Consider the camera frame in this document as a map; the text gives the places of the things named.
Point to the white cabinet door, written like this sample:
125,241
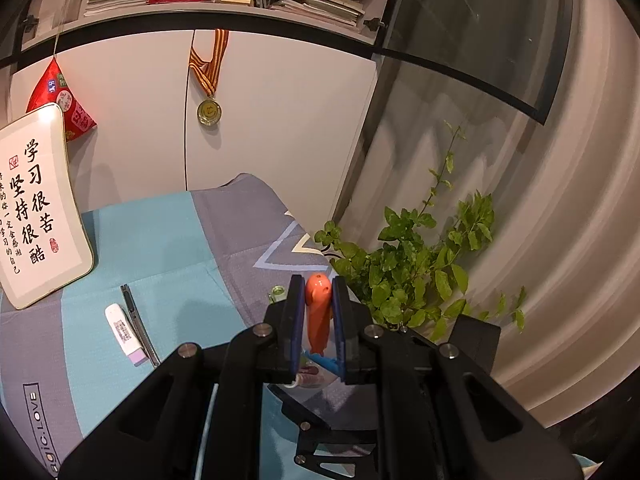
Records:
125,135
280,135

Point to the red hanging pouch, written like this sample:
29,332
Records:
50,85

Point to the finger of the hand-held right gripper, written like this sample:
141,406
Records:
325,447

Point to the grey utility knife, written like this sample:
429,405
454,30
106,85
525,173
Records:
135,315

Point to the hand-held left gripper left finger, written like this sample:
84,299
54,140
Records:
297,330

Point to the grey bookshelf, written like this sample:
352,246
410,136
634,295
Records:
200,14

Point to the glass cabinet door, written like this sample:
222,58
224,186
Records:
15,40
475,35

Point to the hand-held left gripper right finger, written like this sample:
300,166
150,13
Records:
339,330

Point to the pile of thin workbooks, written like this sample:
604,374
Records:
320,7

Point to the orange carrot shaped pen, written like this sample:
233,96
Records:
317,320

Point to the translucent pen holder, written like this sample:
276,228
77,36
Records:
325,402

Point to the framed calligraphy sign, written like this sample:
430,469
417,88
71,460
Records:
35,210

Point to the gold medal with striped ribbon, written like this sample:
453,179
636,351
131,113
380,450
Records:
208,111

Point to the white eraser with purple end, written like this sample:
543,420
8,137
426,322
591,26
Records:
122,332

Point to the green leafy plant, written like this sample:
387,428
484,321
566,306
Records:
400,270

